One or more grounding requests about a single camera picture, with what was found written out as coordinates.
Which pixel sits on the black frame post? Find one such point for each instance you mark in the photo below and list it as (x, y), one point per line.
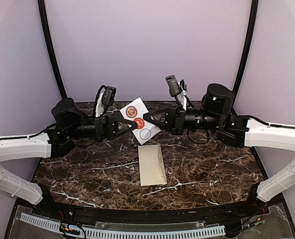
(247, 46)
(50, 48)

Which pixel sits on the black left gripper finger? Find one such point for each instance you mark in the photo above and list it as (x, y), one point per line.
(117, 132)
(122, 120)

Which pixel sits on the black left frame post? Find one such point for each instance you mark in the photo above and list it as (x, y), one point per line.
(50, 48)

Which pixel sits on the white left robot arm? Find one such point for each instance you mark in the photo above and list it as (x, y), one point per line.
(56, 140)

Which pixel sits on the black front rail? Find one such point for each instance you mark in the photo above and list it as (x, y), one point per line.
(214, 214)

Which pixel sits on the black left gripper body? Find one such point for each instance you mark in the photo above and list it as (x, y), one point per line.
(102, 130)

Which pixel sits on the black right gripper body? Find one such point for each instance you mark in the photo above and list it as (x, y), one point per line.
(178, 122)

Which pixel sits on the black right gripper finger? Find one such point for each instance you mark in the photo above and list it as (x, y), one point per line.
(158, 114)
(162, 123)

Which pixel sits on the cream paper envelope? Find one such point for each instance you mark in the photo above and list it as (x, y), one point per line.
(151, 165)

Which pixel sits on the white slotted cable duct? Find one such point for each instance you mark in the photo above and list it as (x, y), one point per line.
(56, 226)

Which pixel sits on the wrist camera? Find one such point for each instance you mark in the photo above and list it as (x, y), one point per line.
(104, 99)
(178, 90)

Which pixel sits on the black right frame post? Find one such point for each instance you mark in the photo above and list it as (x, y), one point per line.
(247, 46)

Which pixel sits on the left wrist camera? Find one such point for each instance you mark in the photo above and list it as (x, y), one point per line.
(104, 99)

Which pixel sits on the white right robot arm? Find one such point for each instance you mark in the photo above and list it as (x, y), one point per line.
(235, 131)

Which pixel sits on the white sticker sheet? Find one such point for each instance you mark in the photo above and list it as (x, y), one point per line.
(134, 111)

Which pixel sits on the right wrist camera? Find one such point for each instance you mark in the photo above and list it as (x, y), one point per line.
(178, 90)

